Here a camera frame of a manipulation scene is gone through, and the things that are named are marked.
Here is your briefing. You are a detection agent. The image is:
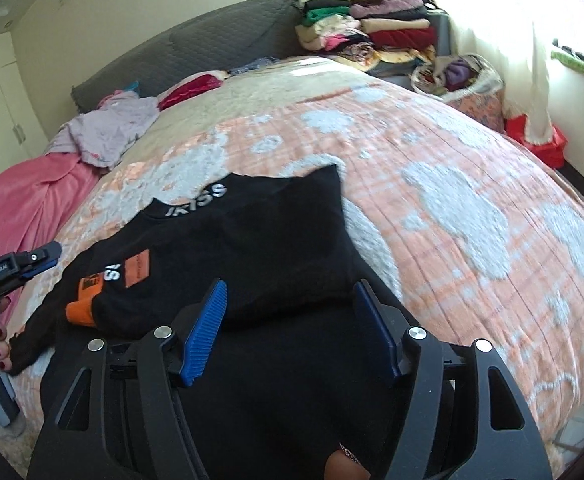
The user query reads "bag of mixed clothes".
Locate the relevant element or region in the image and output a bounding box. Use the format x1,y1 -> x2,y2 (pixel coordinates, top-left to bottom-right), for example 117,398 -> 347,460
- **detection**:
410,54 -> 503,101

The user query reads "black sweater with orange patches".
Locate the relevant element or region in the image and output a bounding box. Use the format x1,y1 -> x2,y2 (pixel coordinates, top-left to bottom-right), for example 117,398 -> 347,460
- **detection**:
2,166 -> 401,479

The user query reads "peach white patterned bedspread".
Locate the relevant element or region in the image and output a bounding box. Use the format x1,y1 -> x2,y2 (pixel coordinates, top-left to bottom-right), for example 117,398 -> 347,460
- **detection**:
11,58 -> 584,454

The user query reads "red satin pillow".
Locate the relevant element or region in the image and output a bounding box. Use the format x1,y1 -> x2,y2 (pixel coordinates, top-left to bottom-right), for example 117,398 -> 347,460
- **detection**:
157,70 -> 229,110

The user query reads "floral storage box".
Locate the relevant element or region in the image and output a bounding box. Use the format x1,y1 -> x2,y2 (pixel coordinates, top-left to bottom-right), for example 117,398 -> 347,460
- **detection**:
448,89 -> 504,133

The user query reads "lilac crumpled garment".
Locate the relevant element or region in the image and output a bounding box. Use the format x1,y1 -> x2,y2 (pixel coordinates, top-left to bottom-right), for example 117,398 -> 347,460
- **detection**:
45,91 -> 159,170

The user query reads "pink blanket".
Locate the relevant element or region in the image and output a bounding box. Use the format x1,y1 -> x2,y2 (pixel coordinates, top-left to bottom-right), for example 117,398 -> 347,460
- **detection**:
0,152 -> 104,321

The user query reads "white sheer curtain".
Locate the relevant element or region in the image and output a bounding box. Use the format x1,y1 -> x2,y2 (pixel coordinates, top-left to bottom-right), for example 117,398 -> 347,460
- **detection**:
435,0 -> 584,136

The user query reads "right hand thumb glitter nail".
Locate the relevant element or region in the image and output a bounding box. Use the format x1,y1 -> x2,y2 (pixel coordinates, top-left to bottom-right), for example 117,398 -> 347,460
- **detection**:
323,445 -> 371,480

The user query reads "red box on floor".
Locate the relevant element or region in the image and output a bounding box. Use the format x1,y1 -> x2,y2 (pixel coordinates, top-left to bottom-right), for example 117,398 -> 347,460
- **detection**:
504,114 -> 568,169

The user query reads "grey quilted headboard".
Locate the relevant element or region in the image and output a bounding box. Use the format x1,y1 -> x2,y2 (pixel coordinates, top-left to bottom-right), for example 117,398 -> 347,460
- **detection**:
71,0 -> 303,113

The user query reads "stack of folded clothes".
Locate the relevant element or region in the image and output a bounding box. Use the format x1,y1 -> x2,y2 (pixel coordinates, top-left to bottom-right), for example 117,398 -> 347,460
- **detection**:
295,0 -> 452,81

